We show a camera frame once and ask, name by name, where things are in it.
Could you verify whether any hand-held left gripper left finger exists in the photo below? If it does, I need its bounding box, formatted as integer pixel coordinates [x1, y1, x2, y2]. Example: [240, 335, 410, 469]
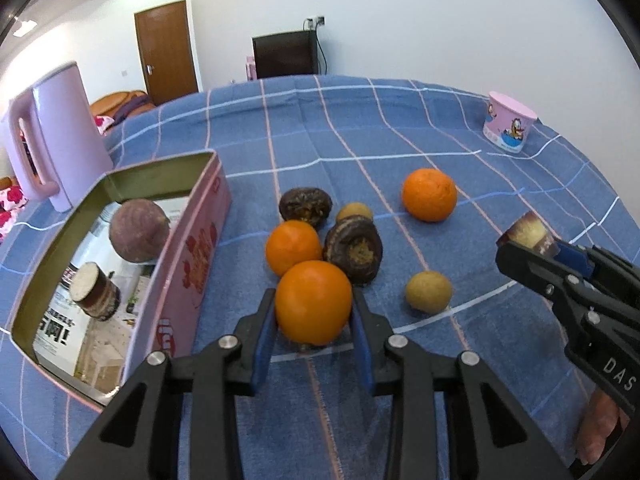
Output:
[55, 287, 278, 480]

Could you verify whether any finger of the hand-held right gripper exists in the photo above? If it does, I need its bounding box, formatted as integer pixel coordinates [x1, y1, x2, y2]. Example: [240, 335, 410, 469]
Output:
[495, 241, 640, 357]
[554, 240, 640, 324]

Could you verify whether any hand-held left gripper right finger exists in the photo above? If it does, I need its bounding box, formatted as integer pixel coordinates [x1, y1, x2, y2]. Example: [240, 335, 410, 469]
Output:
[349, 287, 576, 480]

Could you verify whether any large orange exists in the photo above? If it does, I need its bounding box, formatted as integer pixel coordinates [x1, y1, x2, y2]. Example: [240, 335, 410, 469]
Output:
[275, 260, 354, 346]

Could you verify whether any small yellow longan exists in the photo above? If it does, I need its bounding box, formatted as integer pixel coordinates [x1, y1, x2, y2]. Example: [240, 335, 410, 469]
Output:
[405, 270, 454, 315]
[336, 202, 374, 224]

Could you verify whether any small orange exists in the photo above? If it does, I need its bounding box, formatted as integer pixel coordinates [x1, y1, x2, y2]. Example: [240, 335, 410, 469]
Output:
[265, 220, 323, 277]

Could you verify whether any pink tin box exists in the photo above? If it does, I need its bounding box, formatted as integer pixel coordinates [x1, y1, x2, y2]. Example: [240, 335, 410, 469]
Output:
[9, 150, 233, 412]

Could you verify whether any dimpled orange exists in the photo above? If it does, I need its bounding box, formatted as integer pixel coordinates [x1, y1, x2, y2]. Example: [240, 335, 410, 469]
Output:
[402, 168, 458, 223]

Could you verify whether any person's right hand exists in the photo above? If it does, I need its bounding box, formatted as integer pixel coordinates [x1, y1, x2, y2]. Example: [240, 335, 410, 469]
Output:
[574, 389, 632, 467]

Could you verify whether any pink cartoon cup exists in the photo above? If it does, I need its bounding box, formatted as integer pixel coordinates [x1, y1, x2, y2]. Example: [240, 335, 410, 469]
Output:
[482, 91, 539, 155]

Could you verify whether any printed leaflet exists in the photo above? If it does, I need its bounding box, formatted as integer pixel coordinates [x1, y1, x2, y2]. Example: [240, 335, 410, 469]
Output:
[32, 195, 192, 407]

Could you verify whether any purple round fruit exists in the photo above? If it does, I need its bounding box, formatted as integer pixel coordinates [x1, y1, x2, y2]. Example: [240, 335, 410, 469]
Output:
[109, 199, 171, 264]

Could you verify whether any brown leather armchair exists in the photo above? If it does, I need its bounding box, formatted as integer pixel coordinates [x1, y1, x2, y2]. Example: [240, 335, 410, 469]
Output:
[89, 89, 157, 134]

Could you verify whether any black television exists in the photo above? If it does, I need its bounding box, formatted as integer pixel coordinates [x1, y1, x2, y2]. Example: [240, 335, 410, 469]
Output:
[251, 30, 321, 81]

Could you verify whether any pink electric kettle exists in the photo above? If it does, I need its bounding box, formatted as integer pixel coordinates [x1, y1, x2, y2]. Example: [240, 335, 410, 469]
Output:
[0, 61, 115, 214]

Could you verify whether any brown wooden door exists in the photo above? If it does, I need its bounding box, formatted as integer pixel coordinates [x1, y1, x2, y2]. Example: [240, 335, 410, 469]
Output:
[133, 0, 200, 107]

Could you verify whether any black power cable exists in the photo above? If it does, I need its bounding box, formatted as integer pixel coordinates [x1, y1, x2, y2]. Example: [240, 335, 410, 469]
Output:
[314, 25, 329, 77]

